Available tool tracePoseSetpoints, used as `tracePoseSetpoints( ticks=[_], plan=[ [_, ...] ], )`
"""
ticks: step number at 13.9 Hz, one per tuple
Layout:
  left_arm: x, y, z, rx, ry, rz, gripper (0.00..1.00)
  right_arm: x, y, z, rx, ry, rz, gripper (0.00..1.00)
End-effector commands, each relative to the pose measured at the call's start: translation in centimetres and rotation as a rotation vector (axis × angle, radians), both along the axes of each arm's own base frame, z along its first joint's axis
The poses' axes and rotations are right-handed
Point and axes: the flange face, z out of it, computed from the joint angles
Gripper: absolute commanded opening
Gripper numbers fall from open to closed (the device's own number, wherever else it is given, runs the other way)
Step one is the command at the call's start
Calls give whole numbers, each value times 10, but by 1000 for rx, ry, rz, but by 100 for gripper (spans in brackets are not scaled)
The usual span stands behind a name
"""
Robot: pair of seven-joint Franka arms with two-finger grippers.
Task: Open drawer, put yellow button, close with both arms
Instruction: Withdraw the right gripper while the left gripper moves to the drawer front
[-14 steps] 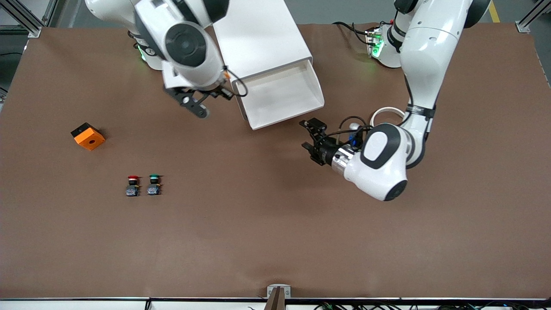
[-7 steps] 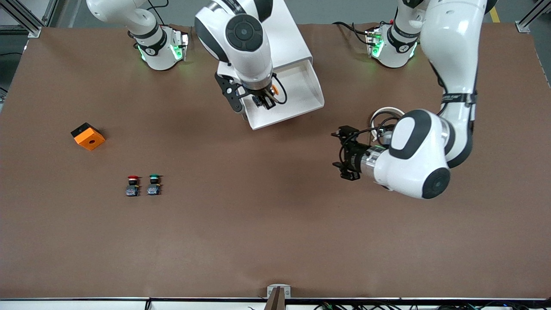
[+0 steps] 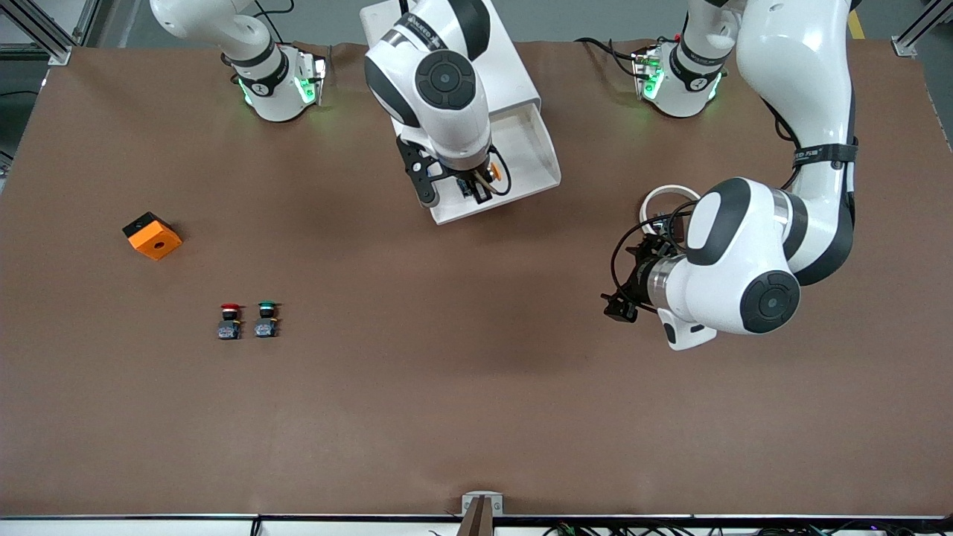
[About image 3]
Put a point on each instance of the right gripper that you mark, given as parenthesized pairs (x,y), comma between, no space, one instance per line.
(470,179)

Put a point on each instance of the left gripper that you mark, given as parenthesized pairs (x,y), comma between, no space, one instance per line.
(639,281)

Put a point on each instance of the yellow push button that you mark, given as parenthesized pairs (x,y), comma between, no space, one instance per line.
(493,171)

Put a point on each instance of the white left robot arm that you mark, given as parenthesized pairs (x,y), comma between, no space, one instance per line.
(797,67)

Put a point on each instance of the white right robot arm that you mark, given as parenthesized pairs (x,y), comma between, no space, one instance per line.
(447,126)

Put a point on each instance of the green push button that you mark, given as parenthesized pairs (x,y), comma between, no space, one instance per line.
(266,321)

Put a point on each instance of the red push button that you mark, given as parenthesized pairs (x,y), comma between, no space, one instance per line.
(228,324)

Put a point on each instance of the orange and black button box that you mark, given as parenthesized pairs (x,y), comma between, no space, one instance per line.
(153,237)

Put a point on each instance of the white curved plastic piece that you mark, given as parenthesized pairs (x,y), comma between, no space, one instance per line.
(670,190)

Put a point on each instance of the grey metal bracket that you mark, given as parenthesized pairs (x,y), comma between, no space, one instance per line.
(482,500)

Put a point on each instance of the aluminium frame profile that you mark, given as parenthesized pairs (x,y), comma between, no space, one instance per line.
(45,33)
(923,26)

